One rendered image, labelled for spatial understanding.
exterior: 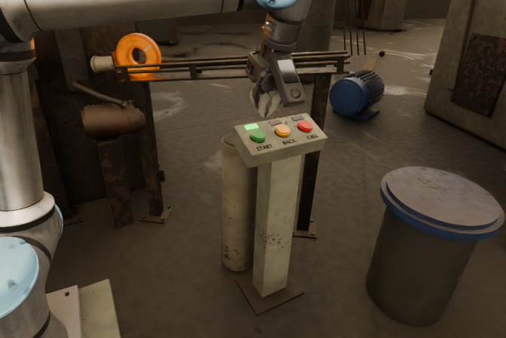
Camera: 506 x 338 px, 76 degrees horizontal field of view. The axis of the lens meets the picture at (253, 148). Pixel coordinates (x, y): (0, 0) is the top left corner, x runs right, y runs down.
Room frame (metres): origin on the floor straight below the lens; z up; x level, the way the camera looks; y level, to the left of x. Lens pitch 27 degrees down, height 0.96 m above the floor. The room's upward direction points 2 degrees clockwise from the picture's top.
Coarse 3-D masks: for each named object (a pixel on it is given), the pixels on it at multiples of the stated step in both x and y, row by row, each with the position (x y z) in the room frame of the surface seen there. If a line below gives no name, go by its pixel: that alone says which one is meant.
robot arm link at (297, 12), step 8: (304, 0) 0.64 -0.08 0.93; (288, 8) 0.64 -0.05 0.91; (296, 8) 0.64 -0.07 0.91; (304, 8) 0.64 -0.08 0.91; (272, 16) 0.65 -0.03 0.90; (280, 16) 0.64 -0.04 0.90; (288, 16) 0.64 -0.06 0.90; (296, 16) 0.64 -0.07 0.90; (304, 16) 0.66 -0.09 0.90; (296, 24) 0.65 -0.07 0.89
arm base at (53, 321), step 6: (48, 318) 0.35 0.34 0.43; (54, 318) 0.37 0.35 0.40; (48, 324) 0.35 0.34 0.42; (54, 324) 0.36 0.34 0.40; (60, 324) 0.38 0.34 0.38; (42, 330) 0.33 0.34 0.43; (48, 330) 0.34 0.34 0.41; (54, 330) 0.35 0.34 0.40; (60, 330) 0.36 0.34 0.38; (66, 330) 0.38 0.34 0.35; (36, 336) 0.32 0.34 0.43; (42, 336) 0.33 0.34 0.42; (48, 336) 0.34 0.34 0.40; (54, 336) 0.35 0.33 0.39; (60, 336) 0.36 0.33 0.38; (66, 336) 0.37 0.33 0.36
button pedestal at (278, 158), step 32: (256, 128) 0.78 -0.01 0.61; (256, 160) 0.70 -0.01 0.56; (288, 160) 0.76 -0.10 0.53; (288, 192) 0.77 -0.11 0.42; (256, 224) 0.79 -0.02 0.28; (288, 224) 0.78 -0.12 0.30; (256, 256) 0.78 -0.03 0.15; (288, 256) 0.78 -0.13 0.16; (256, 288) 0.77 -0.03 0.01; (288, 288) 0.78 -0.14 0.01
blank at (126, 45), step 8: (120, 40) 1.15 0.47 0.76; (128, 40) 1.15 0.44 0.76; (136, 40) 1.14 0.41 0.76; (144, 40) 1.14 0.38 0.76; (152, 40) 1.16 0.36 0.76; (120, 48) 1.15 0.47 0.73; (128, 48) 1.15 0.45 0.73; (144, 48) 1.14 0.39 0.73; (152, 48) 1.14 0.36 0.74; (120, 56) 1.15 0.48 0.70; (128, 56) 1.15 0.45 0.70; (152, 56) 1.14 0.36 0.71; (160, 56) 1.16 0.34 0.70; (120, 64) 1.15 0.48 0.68; (128, 64) 1.15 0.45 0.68
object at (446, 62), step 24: (456, 0) 2.61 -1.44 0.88; (480, 0) 2.42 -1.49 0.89; (504, 0) 2.25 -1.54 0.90; (456, 24) 2.55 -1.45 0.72; (480, 24) 2.36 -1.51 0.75; (504, 24) 2.20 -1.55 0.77; (456, 48) 2.45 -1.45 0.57; (480, 48) 2.29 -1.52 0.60; (504, 48) 2.13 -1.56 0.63; (432, 72) 2.64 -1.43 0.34; (456, 72) 2.40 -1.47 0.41; (480, 72) 2.23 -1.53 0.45; (504, 72) 2.07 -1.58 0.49; (432, 96) 2.57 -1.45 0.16; (456, 96) 2.34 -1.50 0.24; (480, 96) 2.17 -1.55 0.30; (504, 96) 2.03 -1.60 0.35; (456, 120) 2.29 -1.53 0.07; (480, 120) 2.12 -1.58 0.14; (504, 120) 1.97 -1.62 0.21; (504, 144) 1.91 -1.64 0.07
